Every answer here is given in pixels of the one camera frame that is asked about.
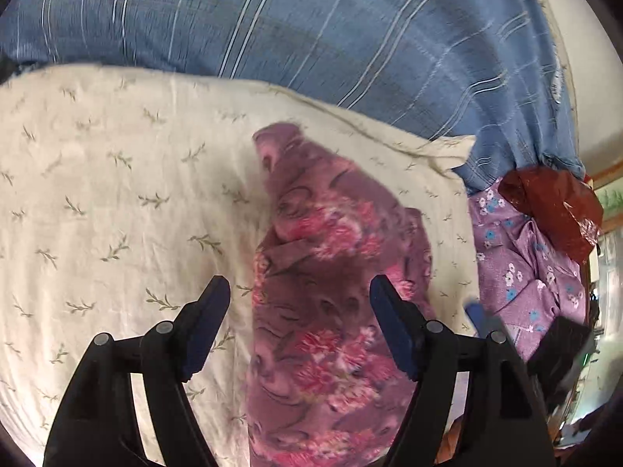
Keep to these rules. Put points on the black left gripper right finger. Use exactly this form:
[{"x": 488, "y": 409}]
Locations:
[{"x": 475, "y": 389}]

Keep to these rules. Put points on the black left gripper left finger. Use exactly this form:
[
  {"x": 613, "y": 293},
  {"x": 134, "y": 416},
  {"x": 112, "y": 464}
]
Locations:
[{"x": 96, "y": 423}]

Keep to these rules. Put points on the purple pink floral garment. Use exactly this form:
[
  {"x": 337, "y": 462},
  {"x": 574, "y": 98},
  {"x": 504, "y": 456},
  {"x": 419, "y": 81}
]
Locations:
[{"x": 322, "y": 387}]

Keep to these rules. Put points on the lilac flower-print cloth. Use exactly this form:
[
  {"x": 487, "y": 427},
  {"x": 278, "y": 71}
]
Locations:
[{"x": 522, "y": 279}]

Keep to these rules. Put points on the dark red plastic bag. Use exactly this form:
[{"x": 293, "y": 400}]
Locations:
[{"x": 566, "y": 210}]

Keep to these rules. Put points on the cream leaf-print pillow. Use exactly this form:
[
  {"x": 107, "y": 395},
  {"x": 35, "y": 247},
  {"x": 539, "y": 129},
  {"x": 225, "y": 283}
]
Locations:
[{"x": 123, "y": 191}]

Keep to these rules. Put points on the blue plaid bedsheet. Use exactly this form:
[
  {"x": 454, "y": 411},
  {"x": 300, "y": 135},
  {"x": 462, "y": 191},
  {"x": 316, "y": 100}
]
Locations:
[{"x": 434, "y": 68}]

